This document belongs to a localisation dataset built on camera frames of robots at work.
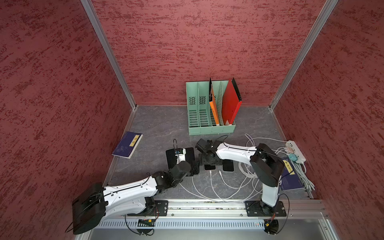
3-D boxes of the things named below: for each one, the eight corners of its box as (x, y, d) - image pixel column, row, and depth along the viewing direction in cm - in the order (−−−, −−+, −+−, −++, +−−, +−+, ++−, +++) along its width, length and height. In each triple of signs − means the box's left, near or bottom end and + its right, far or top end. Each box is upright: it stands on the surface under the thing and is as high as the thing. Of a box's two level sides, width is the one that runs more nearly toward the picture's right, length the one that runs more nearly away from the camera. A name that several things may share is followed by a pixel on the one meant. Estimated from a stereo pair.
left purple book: (113, 155, 94) (111, 153, 93) (127, 132, 106) (126, 130, 105) (130, 159, 93) (129, 157, 91) (143, 135, 105) (142, 133, 103)
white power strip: (296, 163, 91) (298, 161, 90) (285, 142, 101) (286, 140, 99) (304, 162, 92) (306, 161, 90) (292, 141, 101) (293, 140, 100)
